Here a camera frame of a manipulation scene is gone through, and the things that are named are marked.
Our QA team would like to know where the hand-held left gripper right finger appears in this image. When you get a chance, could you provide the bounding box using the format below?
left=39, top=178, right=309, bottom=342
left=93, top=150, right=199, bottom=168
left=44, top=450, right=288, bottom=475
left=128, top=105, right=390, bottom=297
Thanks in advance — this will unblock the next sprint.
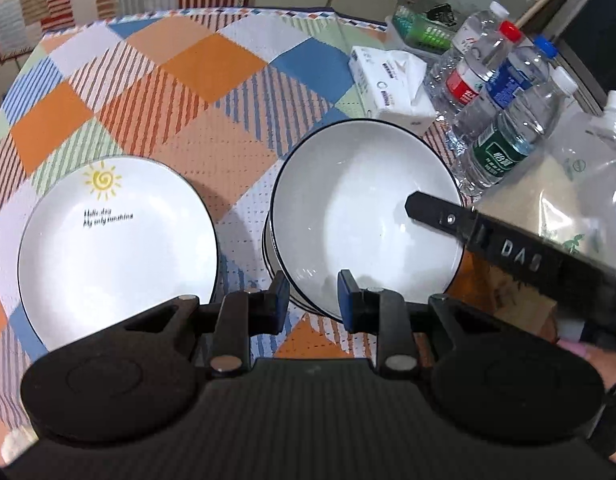
left=337, top=269, right=489, bottom=381

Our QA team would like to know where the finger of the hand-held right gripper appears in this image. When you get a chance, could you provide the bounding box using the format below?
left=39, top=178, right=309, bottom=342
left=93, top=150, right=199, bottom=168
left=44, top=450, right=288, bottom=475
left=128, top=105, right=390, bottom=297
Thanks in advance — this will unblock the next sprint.
left=405, top=190, right=481, bottom=246

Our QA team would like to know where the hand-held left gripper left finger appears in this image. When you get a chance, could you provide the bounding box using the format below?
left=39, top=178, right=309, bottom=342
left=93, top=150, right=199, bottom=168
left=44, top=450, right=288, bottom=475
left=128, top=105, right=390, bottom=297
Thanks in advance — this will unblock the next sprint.
left=122, top=275, right=292, bottom=378

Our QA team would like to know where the white black-rimmed bowl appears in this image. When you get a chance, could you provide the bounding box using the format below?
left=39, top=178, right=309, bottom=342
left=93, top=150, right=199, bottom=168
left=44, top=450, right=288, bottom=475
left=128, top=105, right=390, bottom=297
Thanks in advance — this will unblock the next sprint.
left=270, top=119, right=466, bottom=318
left=262, top=212, right=339, bottom=318

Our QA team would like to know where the white sun print plate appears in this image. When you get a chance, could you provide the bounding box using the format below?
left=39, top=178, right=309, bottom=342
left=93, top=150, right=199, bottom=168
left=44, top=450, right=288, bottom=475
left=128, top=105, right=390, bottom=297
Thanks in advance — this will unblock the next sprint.
left=16, top=156, right=219, bottom=353

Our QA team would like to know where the person's right hand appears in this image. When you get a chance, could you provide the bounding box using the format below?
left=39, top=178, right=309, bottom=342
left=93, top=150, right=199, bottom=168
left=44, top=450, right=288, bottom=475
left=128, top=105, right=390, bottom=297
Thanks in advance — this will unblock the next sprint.
left=558, top=337, right=616, bottom=393

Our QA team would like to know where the green label water bottle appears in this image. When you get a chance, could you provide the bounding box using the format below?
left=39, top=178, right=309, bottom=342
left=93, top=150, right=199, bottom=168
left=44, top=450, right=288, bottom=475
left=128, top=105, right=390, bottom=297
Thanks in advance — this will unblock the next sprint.
left=458, top=67, right=580, bottom=197

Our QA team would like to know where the large clear plastic jug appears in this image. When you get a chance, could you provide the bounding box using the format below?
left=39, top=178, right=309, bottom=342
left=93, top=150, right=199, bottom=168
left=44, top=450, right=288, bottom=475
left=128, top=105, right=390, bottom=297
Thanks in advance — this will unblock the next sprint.
left=538, top=89, right=616, bottom=273

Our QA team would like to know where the red label water bottle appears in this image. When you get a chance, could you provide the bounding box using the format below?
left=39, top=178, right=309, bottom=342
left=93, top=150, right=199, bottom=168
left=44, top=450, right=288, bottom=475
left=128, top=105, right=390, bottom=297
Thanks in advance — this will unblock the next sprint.
left=427, top=20, right=520, bottom=117

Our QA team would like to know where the white tissue pack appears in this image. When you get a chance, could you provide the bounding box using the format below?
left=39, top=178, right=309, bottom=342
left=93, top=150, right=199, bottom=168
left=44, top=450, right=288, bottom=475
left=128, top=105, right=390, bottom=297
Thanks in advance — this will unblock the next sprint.
left=348, top=45, right=437, bottom=137

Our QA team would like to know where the blue label water bottle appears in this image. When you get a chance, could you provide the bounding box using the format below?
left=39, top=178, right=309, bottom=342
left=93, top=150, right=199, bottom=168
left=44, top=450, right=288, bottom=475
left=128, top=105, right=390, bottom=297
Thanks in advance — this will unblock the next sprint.
left=453, top=35, right=559, bottom=147

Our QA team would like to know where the green plastic basket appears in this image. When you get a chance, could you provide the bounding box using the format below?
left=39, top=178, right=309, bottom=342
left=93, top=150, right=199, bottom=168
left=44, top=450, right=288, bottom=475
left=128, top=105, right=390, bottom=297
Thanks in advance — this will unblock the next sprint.
left=389, top=5, right=456, bottom=54

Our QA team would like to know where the clear white cap water bottle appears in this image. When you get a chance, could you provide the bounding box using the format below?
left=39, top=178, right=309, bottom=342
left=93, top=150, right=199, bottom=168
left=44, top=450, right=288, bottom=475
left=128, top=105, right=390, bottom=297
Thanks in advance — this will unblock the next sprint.
left=453, top=1, right=510, bottom=61

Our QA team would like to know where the small black object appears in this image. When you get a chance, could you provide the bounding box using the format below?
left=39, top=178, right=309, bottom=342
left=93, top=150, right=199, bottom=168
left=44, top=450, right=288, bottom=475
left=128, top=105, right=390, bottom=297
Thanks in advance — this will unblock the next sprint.
left=427, top=3, right=459, bottom=26

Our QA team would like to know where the patchwork tablecloth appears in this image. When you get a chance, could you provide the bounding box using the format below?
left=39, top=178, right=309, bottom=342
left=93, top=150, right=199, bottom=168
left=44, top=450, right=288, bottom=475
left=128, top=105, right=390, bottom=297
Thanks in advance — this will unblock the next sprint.
left=0, top=7, right=484, bottom=456

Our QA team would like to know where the patchwork striped cabinet cloth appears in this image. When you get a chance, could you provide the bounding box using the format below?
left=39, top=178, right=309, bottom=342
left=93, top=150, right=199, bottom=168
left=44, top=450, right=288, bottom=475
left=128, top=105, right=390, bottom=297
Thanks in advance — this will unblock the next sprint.
left=0, top=0, right=251, bottom=63

